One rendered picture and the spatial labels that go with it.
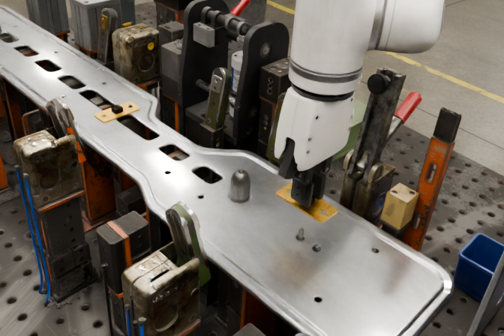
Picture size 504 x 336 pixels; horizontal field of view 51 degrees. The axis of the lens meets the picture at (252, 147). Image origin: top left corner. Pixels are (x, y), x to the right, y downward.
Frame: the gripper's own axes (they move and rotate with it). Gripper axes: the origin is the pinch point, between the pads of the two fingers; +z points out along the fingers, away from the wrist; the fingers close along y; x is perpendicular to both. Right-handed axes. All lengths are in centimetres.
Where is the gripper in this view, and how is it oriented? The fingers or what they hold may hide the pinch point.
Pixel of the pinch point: (307, 186)
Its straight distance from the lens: 72.1
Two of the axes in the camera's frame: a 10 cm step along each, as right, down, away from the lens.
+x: 7.1, 4.2, -5.6
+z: -0.6, 8.3, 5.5
